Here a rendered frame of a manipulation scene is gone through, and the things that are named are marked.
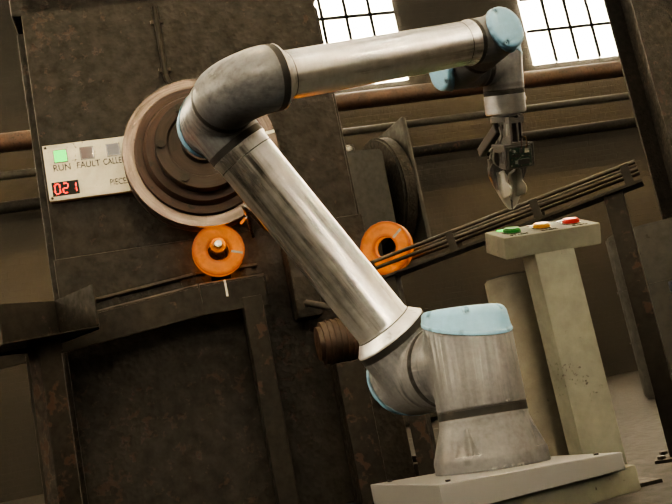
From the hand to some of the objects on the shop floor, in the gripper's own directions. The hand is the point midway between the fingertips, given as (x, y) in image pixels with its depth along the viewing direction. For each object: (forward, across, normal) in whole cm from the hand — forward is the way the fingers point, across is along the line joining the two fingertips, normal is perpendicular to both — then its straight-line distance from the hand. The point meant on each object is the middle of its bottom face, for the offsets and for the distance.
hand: (509, 203), depth 197 cm
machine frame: (+103, -61, +89) cm, 149 cm away
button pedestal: (+63, +7, -21) cm, 67 cm away
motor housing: (+84, -28, +36) cm, 95 cm away
